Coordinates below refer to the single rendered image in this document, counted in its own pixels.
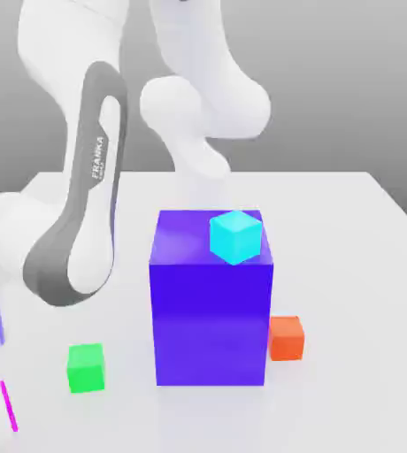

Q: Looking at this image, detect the small orange cube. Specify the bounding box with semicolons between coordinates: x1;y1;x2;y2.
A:
267;315;305;363

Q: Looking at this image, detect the small green cube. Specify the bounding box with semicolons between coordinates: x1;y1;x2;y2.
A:
65;342;106;395

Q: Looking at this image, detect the small cyan cube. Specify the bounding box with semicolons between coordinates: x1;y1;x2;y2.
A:
209;210;264;266

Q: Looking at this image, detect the large blue box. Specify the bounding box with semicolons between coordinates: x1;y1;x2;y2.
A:
149;209;274;388

